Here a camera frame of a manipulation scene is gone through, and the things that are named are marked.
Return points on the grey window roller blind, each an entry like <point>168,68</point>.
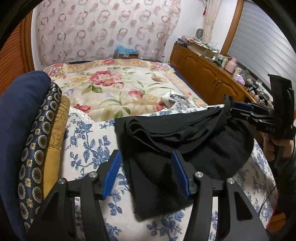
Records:
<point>261,47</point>

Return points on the purple tissue pack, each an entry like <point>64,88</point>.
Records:
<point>239,79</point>

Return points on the floral bed quilt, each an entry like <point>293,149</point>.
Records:
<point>101,91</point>

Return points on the brown louvered wooden wardrobe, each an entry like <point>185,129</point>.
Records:
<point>16,54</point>

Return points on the cardboard box on cabinet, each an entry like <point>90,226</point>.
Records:
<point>201,51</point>

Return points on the beige side curtain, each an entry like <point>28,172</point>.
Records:
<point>211,12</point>

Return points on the wooden sideboard cabinet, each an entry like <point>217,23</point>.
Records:
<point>210,81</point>

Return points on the folded mustard yellow garment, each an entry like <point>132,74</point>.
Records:
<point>53,155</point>

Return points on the folded patterned dark garment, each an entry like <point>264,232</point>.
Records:
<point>30,186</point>

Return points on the folded navy blue garment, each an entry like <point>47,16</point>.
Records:
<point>20,103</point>

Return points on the small round desk fan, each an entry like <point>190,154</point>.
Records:
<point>199,34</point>

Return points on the pink circle patterned curtain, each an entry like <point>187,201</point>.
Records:
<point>69,31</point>

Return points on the pink thermos jug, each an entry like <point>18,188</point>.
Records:
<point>231,65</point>

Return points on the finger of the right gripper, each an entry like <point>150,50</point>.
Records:
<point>242,115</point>
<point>240,106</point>

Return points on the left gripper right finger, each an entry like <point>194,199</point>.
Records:
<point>192,184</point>

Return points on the black printed t-shirt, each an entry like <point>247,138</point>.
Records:
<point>212,140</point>

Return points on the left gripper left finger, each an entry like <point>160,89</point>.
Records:
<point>98,184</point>

